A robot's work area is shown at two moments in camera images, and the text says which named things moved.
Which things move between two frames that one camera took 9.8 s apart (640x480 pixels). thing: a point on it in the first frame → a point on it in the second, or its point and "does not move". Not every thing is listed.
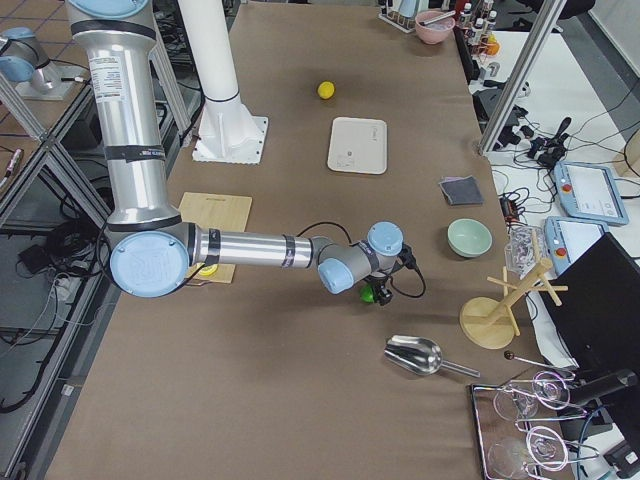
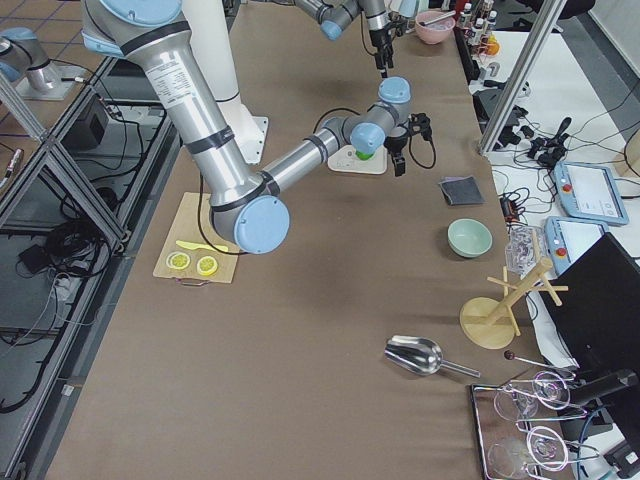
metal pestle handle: (441, 17) does not move
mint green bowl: (468, 238) does not move
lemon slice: (209, 270) does not move
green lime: (367, 293) → (363, 156)
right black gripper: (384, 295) → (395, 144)
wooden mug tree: (488, 324) does not move
